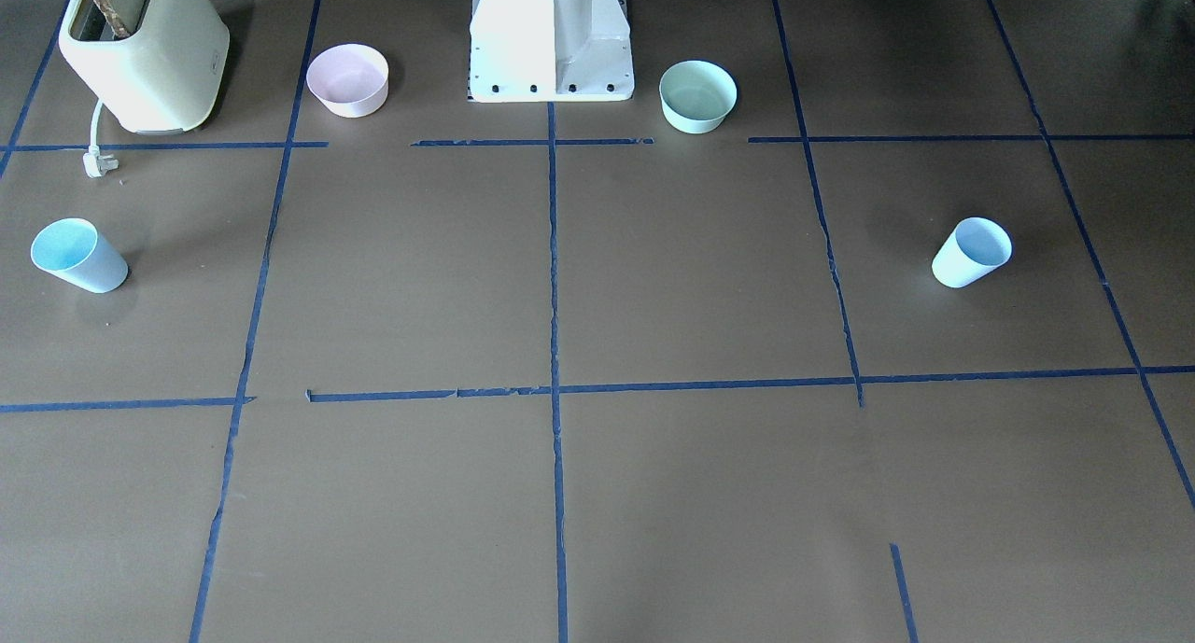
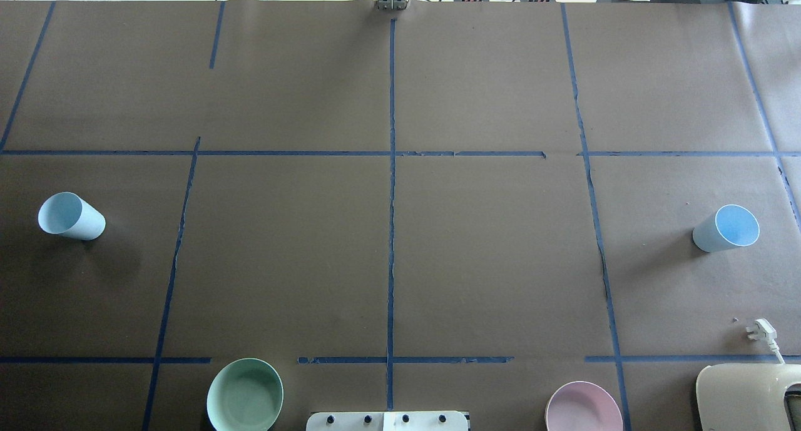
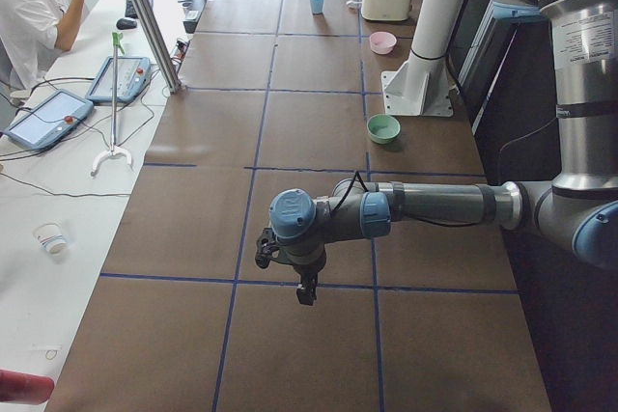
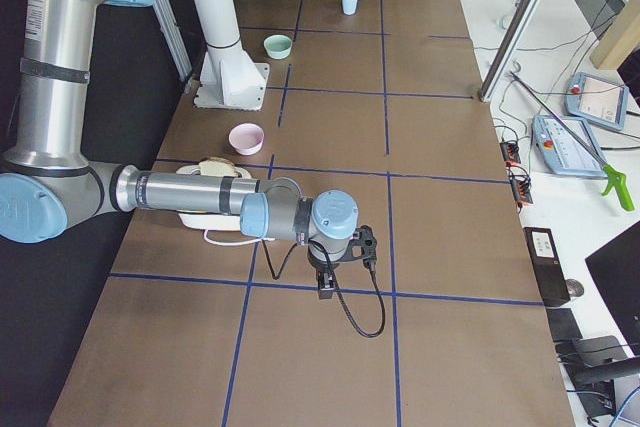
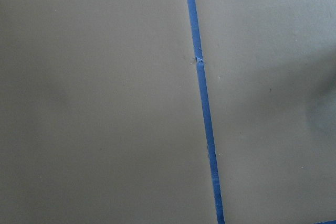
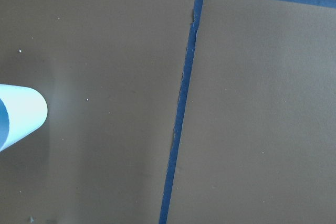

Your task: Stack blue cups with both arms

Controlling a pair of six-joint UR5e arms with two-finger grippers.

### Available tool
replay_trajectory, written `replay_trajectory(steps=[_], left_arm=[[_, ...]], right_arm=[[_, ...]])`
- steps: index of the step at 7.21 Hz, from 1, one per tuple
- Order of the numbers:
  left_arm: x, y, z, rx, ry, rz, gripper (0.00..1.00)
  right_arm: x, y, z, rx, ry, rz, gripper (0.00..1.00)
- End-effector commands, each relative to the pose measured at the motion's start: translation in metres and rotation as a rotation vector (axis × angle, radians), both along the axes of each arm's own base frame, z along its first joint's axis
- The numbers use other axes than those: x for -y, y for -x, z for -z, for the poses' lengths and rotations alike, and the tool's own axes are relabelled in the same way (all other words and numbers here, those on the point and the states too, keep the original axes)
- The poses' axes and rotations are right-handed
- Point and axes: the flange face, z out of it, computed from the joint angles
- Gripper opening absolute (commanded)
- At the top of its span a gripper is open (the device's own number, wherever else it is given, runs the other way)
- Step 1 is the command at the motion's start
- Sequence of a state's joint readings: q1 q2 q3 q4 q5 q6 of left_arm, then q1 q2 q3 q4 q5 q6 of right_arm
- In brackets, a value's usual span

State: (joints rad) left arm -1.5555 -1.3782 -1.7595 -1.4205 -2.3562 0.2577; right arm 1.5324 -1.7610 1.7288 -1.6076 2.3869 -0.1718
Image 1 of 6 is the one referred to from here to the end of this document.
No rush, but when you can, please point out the light blue cup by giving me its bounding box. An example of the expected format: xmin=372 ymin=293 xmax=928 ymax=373
xmin=931 ymin=218 xmax=1013 ymax=288
xmin=30 ymin=218 xmax=129 ymax=294

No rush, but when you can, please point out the green bowl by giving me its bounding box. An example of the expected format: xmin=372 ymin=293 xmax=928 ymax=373
xmin=658 ymin=60 xmax=739 ymax=135

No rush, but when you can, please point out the pink bowl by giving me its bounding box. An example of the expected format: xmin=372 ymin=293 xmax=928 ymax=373
xmin=304 ymin=43 xmax=391 ymax=120

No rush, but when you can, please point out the cream toaster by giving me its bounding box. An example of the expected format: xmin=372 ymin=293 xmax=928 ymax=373
xmin=57 ymin=0 xmax=229 ymax=135

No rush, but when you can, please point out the toast slice in toaster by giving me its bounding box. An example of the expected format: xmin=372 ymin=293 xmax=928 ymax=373
xmin=90 ymin=0 xmax=151 ymax=39

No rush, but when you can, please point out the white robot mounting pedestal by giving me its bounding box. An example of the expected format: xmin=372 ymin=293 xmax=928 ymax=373
xmin=467 ymin=0 xmax=636 ymax=104

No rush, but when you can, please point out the white toaster power cord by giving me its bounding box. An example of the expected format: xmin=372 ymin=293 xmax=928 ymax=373
xmin=82 ymin=100 xmax=120 ymax=179

